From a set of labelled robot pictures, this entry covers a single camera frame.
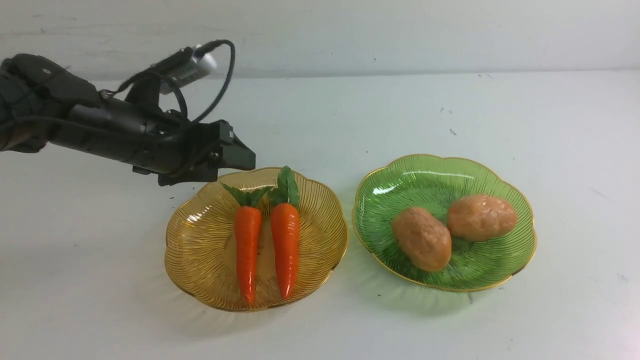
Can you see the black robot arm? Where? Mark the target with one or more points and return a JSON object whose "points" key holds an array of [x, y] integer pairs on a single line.
{"points": [[43, 103]]}

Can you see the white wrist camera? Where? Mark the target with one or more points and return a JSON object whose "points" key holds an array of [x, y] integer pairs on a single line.
{"points": [[187, 66]]}

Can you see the orange-brown toy potato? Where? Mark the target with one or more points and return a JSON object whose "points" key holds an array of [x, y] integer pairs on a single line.
{"points": [[480, 217], [423, 239]]}

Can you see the orange toy carrot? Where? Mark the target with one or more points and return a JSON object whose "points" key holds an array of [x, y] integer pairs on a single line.
{"points": [[247, 227], [285, 229]]}

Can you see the amber ribbed glass plate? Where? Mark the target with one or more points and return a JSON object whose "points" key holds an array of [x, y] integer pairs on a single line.
{"points": [[200, 257]]}

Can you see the green ribbed glass plate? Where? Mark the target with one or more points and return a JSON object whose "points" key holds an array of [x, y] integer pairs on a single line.
{"points": [[434, 183]]}

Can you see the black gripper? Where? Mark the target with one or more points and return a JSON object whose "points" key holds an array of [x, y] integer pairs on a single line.
{"points": [[195, 155]]}

